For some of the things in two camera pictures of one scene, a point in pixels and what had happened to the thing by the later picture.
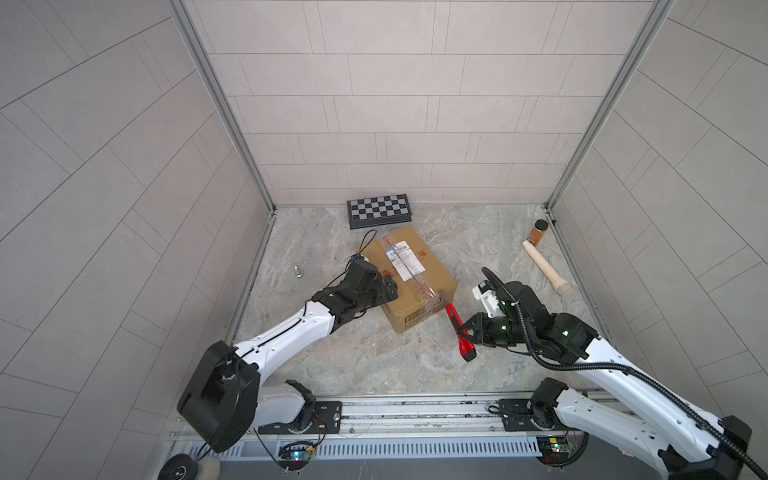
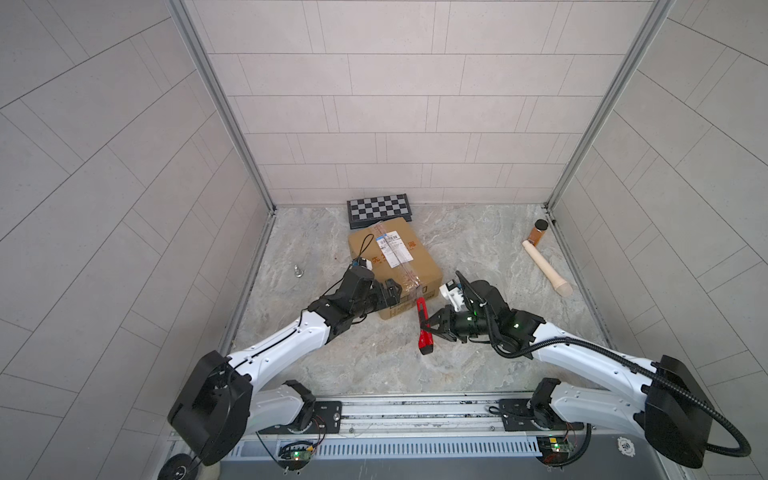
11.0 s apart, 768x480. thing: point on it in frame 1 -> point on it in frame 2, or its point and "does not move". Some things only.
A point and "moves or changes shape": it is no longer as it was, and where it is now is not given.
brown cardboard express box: x=424 y=285 moves or changes shape
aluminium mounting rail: x=425 y=416 does not move
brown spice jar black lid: x=535 y=234 does not move
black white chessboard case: x=379 y=211 does not move
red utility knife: x=466 y=348 -> x=425 y=340
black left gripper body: x=372 y=296 does not move
